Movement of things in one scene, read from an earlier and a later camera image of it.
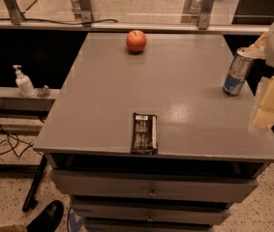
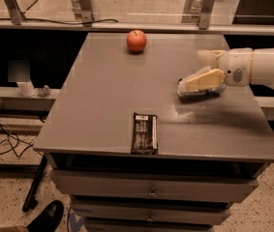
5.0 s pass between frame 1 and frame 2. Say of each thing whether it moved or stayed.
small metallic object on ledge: stayed
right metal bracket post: stayed
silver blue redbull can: moved
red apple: stayed
